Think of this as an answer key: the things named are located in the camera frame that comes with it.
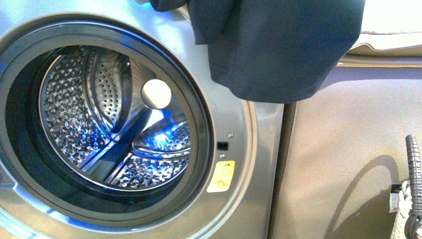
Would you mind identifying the dark navy garment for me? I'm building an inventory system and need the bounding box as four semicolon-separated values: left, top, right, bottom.
151;0;365;104

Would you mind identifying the steel washing drum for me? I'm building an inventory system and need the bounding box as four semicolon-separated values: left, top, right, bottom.
38;45;191;192

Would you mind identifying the grey front-load washing machine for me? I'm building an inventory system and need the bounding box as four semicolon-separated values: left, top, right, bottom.
0;0;283;239

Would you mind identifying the white round drum hub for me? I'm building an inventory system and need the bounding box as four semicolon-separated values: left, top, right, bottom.
141;79;172;110

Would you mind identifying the orange warning sticker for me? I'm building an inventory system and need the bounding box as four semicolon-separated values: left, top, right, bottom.
207;160;235;193

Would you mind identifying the grey upholstered cabinet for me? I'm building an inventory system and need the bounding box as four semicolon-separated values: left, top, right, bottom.
268;56;422;239

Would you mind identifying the beige cloth on cabinet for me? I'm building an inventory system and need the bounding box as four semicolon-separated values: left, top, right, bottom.
348;0;422;57

